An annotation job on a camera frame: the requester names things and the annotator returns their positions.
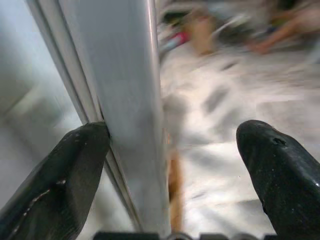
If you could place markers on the grey fridge door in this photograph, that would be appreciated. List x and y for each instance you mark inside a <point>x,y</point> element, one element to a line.
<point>120,100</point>

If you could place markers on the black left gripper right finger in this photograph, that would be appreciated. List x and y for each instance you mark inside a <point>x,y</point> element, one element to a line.
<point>282,172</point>

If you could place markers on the brown paper bag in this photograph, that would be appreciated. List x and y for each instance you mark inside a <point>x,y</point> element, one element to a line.
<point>202,32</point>

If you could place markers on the person sitting on floor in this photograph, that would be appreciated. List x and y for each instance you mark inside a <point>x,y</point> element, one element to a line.
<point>280,27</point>

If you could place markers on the pink and blue packet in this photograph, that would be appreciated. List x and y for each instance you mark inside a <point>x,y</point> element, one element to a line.
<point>176,41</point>

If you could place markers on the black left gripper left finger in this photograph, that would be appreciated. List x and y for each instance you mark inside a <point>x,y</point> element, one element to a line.
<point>57,180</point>

